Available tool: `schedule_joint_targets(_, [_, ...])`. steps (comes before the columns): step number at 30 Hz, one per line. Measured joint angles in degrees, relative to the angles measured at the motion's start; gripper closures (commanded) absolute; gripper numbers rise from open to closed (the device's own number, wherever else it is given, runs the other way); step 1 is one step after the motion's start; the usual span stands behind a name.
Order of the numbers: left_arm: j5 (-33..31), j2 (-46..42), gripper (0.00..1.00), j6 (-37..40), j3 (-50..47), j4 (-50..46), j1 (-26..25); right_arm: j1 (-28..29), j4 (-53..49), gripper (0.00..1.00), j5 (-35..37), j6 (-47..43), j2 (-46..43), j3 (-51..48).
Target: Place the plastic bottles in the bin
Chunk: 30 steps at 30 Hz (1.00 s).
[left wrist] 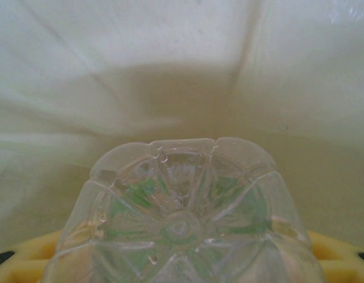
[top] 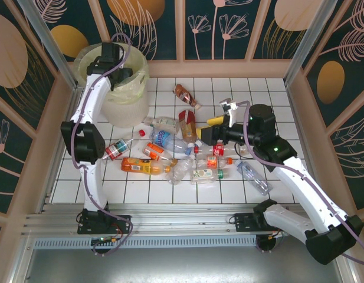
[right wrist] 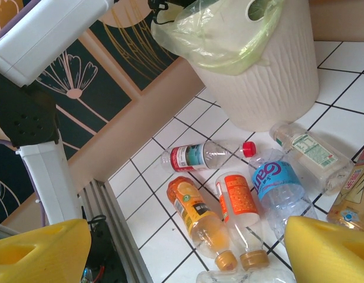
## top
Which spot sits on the red label cola bottle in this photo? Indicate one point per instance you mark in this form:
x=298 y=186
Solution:
x=218 y=149

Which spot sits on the orange cap red label bottle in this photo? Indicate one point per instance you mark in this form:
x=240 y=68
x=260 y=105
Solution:
x=211 y=160

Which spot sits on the brown label drink bottle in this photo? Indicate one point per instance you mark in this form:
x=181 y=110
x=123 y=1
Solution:
x=184 y=94

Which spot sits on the green cap white label bottle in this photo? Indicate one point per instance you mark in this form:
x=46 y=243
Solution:
x=203 y=174

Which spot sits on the clear plastic bottle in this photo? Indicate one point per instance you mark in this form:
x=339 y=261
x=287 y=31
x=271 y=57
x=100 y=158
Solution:
x=178 y=171

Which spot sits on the clear water bottle pale cap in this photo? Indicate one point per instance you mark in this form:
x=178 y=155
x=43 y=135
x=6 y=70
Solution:
x=252 y=175

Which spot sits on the orange label bottle brown cap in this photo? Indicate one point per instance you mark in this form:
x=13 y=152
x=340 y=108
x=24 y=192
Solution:
x=153 y=148

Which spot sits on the large orange juice bottle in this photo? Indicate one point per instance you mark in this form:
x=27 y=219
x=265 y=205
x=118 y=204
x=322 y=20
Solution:
x=137 y=165

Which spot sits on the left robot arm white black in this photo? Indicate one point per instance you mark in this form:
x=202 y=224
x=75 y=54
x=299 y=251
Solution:
x=91 y=97

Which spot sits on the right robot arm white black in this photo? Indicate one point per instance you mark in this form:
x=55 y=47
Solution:
x=302 y=182

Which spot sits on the white trash bin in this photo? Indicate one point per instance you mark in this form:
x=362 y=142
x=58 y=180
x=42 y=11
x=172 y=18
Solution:
x=138 y=63

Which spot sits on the white ribbed plastic bin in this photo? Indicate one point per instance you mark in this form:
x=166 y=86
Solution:
x=125 y=113

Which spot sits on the red label brown tea bottle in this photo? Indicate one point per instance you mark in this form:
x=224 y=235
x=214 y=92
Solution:
x=187 y=126

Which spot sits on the clear bottle white green label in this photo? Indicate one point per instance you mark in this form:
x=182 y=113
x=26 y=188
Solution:
x=165 y=122

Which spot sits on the blue label clear water bottle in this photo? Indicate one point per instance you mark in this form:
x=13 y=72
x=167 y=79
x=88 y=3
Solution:
x=164 y=139

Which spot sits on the red cap clear bottle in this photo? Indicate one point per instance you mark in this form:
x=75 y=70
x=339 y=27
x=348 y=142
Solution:
x=116 y=147

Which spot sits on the aluminium frame post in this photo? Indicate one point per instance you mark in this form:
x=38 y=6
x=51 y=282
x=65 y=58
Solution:
x=309 y=44
x=49 y=44

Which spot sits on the aluminium mounting rail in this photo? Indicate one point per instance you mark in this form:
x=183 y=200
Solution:
x=181 y=219

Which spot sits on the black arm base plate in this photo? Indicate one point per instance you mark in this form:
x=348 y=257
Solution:
x=122 y=221
x=243 y=221

